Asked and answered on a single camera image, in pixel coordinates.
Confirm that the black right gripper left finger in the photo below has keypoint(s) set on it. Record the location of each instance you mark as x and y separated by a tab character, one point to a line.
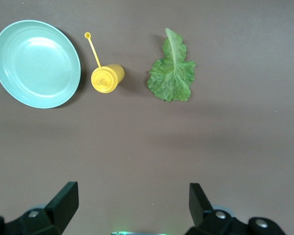
51	220

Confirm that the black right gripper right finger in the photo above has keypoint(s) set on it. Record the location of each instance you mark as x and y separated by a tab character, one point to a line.
210	222

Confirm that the yellow mustard squeeze bottle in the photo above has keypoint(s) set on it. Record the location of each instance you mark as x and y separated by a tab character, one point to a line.
105	78

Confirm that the mint green plate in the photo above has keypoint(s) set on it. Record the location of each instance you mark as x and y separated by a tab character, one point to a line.
36	63

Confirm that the green lettuce leaf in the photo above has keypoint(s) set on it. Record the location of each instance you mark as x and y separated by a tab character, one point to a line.
171	78

